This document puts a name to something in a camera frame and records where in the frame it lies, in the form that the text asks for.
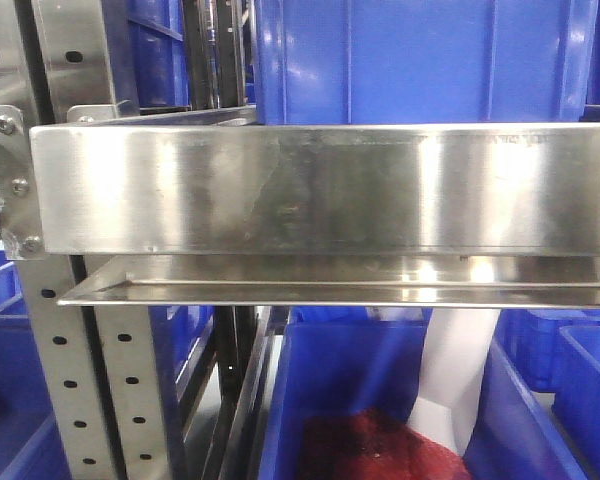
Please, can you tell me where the blue bin on shelf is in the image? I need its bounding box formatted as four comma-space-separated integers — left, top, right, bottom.
253, 1, 598, 125

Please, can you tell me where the stainless steel shelf beam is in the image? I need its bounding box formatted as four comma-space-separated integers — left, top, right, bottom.
31, 123, 600, 308

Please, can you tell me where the perforated steel shelf upright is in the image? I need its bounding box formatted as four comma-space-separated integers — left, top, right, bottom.
16, 255, 182, 479

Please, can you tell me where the blue bin with red cloth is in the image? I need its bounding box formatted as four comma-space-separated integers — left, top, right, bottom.
259, 320, 583, 479

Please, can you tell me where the red mesh cloth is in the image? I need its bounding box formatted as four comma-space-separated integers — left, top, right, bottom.
296, 408, 472, 479

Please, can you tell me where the blue bin lower right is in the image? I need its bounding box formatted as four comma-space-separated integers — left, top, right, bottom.
494, 307, 600, 480

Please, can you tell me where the blue bin lower left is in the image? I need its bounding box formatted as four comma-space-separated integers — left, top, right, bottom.
0, 251, 71, 479

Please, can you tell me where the steel corner bracket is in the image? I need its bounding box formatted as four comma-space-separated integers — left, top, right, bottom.
0, 105, 46, 260

